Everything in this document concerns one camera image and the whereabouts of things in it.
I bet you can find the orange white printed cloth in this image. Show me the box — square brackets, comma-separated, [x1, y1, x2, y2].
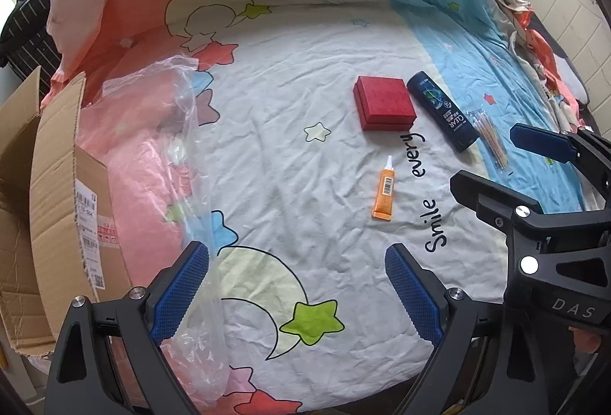
[496, 0, 593, 134]

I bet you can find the orange tube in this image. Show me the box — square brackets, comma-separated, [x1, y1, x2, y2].
[371, 156, 398, 221]

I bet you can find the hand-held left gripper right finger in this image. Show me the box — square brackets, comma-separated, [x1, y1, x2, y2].
[384, 243, 555, 415]

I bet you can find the dark blue shampoo bottle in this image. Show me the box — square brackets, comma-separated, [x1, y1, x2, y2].
[407, 71, 480, 153]

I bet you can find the brown cardboard box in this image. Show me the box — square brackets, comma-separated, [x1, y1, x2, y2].
[0, 66, 134, 358]

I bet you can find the red square gift box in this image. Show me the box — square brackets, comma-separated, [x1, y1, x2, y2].
[353, 76, 417, 132]

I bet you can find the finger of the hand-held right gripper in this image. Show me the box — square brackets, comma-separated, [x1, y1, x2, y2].
[449, 170, 611, 253]
[509, 123, 611, 210]

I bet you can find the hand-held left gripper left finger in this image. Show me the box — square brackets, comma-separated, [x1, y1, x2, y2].
[45, 240, 211, 415]

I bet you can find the clear plastic bag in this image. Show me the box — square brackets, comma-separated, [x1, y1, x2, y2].
[79, 54, 225, 397]

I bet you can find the black striped suitcase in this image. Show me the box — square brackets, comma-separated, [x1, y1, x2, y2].
[0, 0, 63, 81]

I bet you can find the clear packet of cotton swabs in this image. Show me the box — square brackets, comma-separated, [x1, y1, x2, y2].
[465, 107, 511, 172]

